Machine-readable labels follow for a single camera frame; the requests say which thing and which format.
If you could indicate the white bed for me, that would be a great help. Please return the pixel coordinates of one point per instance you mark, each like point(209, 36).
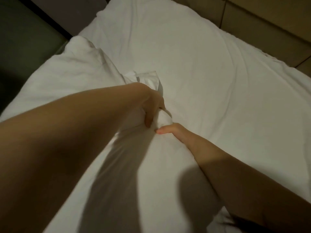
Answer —
point(218, 70)

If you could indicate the white duvet cover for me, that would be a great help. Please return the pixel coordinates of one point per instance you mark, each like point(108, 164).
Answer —
point(73, 70)

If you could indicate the tan padded headboard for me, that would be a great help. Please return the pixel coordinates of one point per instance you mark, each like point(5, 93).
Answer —
point(272, 21)

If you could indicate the person's right forearm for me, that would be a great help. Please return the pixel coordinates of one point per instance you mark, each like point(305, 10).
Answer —
point(252, 191)

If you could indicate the person's left hand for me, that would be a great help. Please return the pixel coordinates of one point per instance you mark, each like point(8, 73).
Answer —
point(153, 104)

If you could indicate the person's right hand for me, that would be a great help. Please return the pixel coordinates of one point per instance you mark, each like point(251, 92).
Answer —
point(182, 136)

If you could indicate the person's left forearm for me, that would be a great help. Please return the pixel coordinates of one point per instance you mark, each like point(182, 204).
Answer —
point(53, 152)

